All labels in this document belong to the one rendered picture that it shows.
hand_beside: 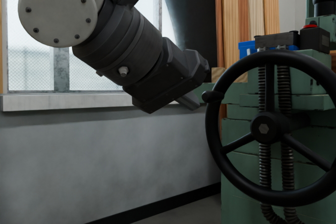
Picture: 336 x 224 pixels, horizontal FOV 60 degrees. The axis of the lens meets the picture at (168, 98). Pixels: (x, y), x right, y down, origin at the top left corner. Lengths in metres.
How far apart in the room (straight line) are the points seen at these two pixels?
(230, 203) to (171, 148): 1.33
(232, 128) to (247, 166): 0.11
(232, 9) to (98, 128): 1.40
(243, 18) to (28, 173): 1.97
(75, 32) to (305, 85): 0.47
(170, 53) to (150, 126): 1.67
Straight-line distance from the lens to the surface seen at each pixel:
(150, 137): 2.03
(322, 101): 0.63
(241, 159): 0.82
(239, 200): 0.85
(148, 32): 0.34
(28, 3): 0.27
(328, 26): 0.86
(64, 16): 0.28
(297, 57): 0.55
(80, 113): 1.76
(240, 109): 0.80
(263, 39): 0.69
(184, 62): 0.39
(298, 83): 0.64
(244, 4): 2.68
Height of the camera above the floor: 0.88
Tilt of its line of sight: 2 degrees down
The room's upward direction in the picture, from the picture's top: straight up
